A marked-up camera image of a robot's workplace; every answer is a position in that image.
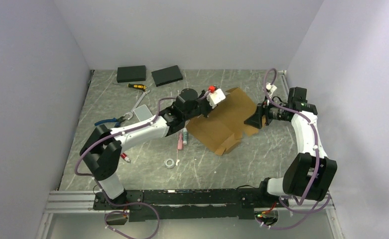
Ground silver combination wrench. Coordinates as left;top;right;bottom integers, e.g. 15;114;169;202
124;90;151;120

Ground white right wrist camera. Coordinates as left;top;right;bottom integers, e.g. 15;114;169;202
265;83;277;98

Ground black foam block right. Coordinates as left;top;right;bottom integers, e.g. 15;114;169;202
151;65;183;87

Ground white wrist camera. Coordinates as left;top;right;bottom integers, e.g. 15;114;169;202
206;86;226;109
265;83;277;98

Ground blue handled pliers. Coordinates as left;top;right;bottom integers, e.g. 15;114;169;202
94;116;127;127

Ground brown cardboard box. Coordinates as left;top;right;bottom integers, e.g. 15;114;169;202
186;88;259;156

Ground black foam block left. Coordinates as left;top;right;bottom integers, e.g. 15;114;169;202
116;65;146;83

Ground black foam block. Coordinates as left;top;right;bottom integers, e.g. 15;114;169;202
116;65;146;83
151;65;183;87

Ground grey white rectangular device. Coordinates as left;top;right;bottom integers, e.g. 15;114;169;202
133;105;153;121

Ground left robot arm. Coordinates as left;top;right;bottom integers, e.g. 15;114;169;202
79;86;216;209

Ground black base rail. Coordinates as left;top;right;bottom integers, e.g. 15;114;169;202
93;187;280;222

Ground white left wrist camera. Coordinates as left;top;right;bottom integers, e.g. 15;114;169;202
206;86;226;109

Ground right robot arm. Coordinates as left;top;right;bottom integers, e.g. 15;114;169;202
244;84;337;207

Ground pink marker pen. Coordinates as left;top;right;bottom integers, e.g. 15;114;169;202
177;133;183;150

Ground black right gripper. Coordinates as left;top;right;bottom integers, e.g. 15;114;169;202
244;95;289;129

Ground clear tape roll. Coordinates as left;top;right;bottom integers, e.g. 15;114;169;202
164;158;176;169

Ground red white marker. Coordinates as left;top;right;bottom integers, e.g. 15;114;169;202
120;153;131;163

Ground aluminium frame rail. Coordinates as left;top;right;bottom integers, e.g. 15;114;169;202
44;191;95;214

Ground yellow black screwdriver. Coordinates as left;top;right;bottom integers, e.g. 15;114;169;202
127;83;147;92

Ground green white glue stick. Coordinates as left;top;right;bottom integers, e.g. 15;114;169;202
182;128;188;145

